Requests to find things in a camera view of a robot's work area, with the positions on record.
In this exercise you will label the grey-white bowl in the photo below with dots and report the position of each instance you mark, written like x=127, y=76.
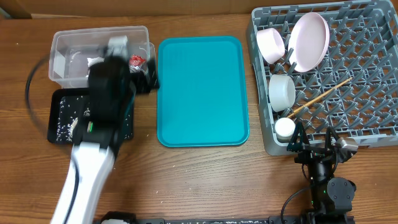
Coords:
x=281, y=92

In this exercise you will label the pile of rice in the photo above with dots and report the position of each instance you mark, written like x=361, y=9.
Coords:
x=68, y=109

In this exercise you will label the grey dishwasher rack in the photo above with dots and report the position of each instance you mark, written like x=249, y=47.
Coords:
x=363, y=46

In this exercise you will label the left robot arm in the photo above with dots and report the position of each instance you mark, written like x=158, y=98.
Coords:
x=91, y=164

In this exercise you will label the red snack wrapper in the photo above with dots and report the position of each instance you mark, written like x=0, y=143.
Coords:
x=136, y=63

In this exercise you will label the teal serving tray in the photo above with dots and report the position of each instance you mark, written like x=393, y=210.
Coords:
x=202, y=99

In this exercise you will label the white cup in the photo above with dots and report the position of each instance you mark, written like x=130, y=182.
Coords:
x=284, y=129

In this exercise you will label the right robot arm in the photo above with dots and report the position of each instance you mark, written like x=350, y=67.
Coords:
x=331, y=196

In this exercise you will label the white round plate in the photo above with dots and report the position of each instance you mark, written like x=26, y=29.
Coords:
x=309, y=40

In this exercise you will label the clear plastic bin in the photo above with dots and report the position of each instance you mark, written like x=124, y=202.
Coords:
x=68, y=65

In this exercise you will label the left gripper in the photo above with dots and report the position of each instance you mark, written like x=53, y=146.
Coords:
x=143, y=85

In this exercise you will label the white napkin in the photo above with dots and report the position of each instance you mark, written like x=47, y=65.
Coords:
x=92, y=61

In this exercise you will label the black plastic tray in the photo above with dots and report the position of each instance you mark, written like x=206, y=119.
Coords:
x=91, y=115

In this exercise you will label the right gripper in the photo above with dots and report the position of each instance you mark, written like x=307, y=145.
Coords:
x=314, y=153

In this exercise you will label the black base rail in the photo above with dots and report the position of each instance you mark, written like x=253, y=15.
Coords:
x=122, y=217

